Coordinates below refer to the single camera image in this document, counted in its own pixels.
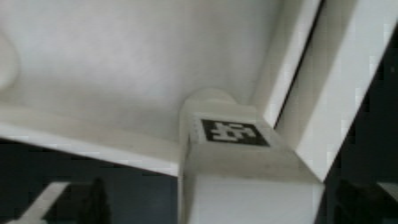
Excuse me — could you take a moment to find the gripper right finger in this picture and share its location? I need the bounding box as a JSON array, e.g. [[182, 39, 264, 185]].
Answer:
[[333, 180, 398, 224]]

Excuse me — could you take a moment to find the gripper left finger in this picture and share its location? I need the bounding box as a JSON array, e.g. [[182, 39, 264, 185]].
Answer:
[[11, 179, 113, 224]]

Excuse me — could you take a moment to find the white table leg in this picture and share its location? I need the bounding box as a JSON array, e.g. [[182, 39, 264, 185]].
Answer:
[[178, 89, 324, 224]]

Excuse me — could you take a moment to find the white square table top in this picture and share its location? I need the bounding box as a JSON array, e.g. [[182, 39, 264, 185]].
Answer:
[[0, 0, 326, 178]]

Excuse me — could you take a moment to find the white u-shaped obstacle fence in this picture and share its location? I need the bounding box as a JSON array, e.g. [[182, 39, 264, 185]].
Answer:
[[278, 0, 398, 178]]

